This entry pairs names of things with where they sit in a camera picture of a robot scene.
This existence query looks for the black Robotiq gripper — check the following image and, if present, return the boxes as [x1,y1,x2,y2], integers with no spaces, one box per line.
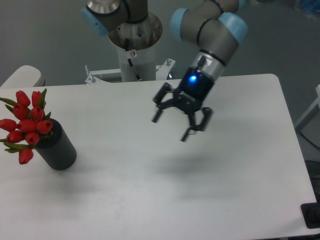
[151,67,215,142]

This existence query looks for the red tulip bouquet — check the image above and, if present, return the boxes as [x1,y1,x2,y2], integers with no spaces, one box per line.
[0,89,55,165]

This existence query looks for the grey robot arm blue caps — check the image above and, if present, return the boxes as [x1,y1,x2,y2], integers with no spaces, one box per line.
[81,0,248,141]

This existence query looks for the black ribbed cylindrical vase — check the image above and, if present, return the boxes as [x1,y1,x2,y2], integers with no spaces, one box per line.
[35,118,77,171]

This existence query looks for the beige chair armrest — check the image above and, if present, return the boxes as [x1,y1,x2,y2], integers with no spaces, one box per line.
[0,65,46,89]

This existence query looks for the black device at table edge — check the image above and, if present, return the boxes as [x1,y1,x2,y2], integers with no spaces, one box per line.
[300,202,320,229]

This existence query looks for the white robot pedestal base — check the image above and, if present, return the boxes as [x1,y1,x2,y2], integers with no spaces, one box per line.
[85,12,176,85]

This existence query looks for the white furniture frame right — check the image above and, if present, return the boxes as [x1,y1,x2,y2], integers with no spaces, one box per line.
[294,85,320,133]

